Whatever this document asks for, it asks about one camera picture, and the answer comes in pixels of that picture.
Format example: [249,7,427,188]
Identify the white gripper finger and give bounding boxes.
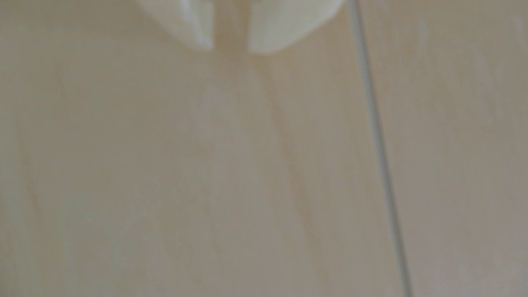
[133,0,215,50]
[247,0,345,55]

